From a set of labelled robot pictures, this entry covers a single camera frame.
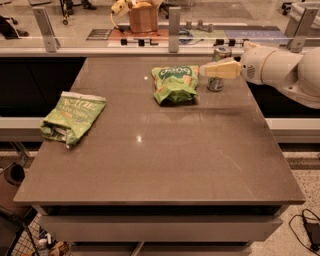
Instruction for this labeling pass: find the green jalapeno chip bag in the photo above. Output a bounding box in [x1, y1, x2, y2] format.
[40, 91, 106, 148]

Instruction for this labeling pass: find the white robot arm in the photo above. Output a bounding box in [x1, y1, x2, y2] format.
[199, 41, 320, 109]

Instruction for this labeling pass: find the middle metal glass bracket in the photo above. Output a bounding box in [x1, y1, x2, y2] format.
[168, 7, 181, 53]

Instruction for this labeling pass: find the silver redbull can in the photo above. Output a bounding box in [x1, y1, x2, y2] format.
[206, 45, 233, 93]

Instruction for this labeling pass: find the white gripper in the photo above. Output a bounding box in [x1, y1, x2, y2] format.
[199, 40, 277, 85]

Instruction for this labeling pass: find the black power adapter with cable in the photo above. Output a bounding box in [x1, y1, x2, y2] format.
[288, 208, 320, 256]

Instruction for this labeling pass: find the green snack bag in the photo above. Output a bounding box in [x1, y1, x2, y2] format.
[151, 65, 199, 104]

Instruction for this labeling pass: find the right metal glass bracket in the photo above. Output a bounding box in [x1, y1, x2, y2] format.
[288, 7, 319, 53]

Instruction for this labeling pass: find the left metal glass bracket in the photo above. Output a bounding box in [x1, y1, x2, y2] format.
[32, 7, 60, 53]

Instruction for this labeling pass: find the metal glass bracket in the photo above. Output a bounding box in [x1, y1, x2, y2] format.
[288, 7, 319, 53]
[32, 7, 60, 53]
[168, 7, 181, 53]

